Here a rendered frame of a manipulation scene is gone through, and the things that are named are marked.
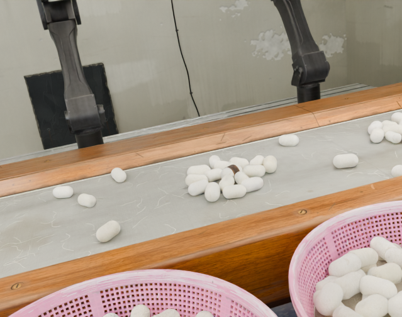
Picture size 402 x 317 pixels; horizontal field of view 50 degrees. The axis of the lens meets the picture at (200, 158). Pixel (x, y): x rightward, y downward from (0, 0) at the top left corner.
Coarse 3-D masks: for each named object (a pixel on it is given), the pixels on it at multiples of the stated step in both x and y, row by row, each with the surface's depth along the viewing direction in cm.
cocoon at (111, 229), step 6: (108, 222) 53; (114, 222) 53; (102, 228) 52; (108, 228) 52; (114, 228) 53; (96, 234) 52; (102, 234) 51; (108, 234) 52; (114, 234) 53; (102, 240) 52; (108, 240) 52
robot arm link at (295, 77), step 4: (328, 64) 114; (296, 68) 113; (300, 68) 112; (328, 68) 114; (296, 72) 114; (300, 72) 112; (328, 72) 115; (296, 76) 114; (300, 76) 112; (292, 80) 117; (296, 80) 115; (300, 80) 113; (320, 80) 116; (324, 80) 116; (292, 84) 118; (296, 84) 115; (300, 84) 115; (304, 84) 115; (308, 84) 115
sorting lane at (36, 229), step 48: (336, 144) 73; (384, 144) 70; (48, 192) 70; (96, 192) 68; (144, 192) 65; (288, 192) 58; (0, 240) 57; (48, 240) 55; (96, 240) 53; (144, 240) 51
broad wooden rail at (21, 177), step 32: (352, 96) 91; (384, 96) 88; (192, 128) 85; (224, 128) 82; (256, 128) 81; (288, 128) 82; (32, 160) 80; (64, 160) 77; (96, 160) 76; (128, 160) 76; (160, 160) 77; (0, 192) 72
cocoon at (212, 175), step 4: (216, 168) 65; (204, 172) 65; (208, 172) 64; (212, 172) 65; (216, 172) 65; (220, 172) 65; (208, 176) 64; (212, 176) 64; (216, 176) 65; (220, 176) 65; (208, 180) 64; (212, 180) 65
